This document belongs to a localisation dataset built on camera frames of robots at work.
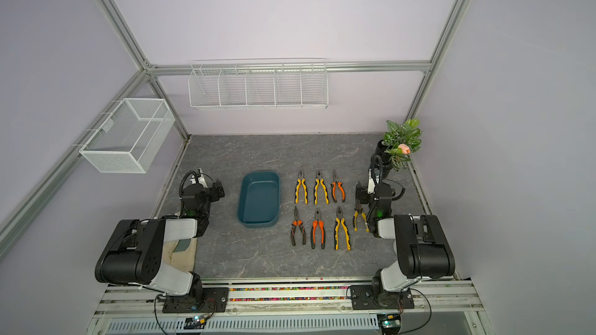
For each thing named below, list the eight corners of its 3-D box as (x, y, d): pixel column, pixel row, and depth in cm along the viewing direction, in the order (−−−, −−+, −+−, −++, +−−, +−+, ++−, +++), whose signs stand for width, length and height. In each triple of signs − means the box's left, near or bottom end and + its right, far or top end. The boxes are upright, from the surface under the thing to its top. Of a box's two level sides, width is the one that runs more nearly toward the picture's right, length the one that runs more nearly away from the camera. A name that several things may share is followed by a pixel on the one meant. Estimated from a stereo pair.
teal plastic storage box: (235, 228, 91) (232, 223, 87) (246, 178, 107) (243, 171, 103) (277, 228, 91) (276, 223, 87) (281, 178, 106) (280, 171, 103)
